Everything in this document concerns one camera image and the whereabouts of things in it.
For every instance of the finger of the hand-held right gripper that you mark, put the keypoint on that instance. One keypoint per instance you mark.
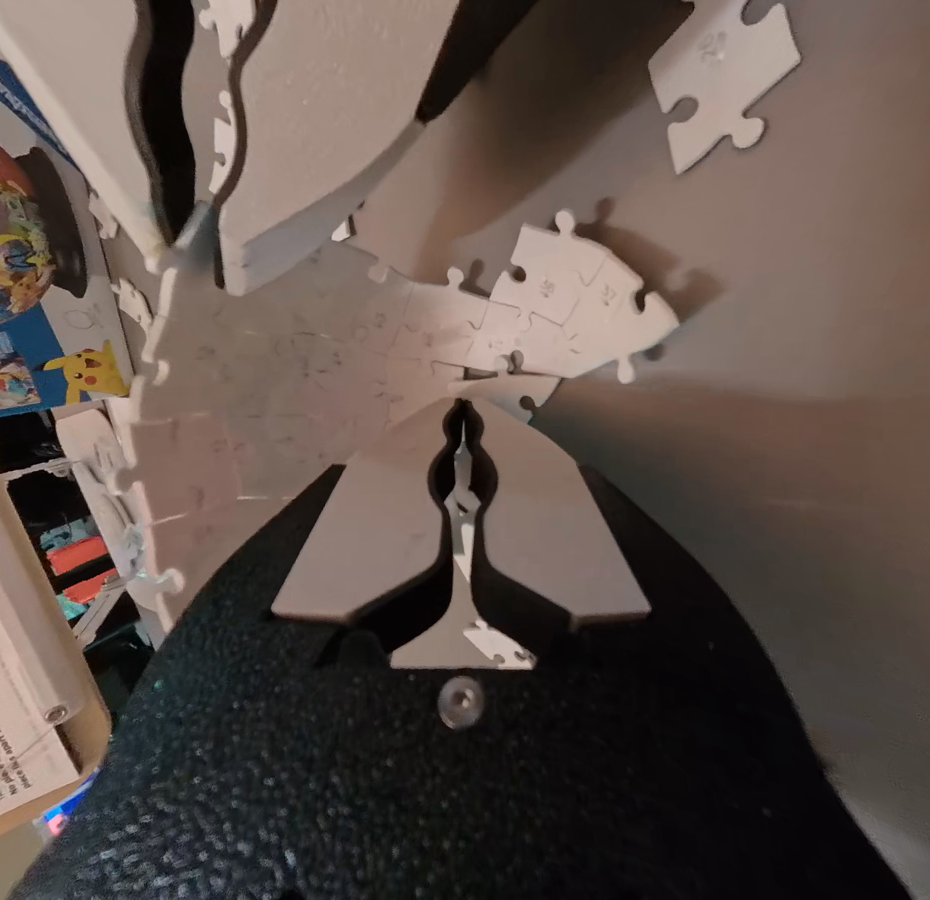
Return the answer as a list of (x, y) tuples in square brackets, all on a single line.
[(327, 116), (72, 28)]

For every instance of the clear plastic parts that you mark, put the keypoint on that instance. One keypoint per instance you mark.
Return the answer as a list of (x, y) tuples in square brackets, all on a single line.
[(87, 442)]

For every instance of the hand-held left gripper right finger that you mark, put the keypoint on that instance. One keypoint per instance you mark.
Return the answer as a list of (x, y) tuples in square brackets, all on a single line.
[(559, 537)]

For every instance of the instruction sheet board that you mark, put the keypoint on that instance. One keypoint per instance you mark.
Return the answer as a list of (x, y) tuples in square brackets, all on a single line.
[(29, 697)]

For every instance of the single white puzzle piece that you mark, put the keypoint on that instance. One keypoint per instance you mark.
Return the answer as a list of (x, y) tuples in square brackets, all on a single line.
[(719, 65)]

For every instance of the orange plastic item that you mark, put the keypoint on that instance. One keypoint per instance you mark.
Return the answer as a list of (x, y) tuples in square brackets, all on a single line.
[(76, 555)]

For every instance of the blue printed puzzle box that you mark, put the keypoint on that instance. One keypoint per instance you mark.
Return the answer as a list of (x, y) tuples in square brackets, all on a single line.
[(43, 261)]

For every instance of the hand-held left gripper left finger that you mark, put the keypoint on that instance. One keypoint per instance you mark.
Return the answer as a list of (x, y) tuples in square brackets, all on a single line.
[(363, 537)]

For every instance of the large white puzzle ball shell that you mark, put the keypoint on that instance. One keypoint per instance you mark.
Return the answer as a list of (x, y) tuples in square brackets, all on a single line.
[(290, 377)]

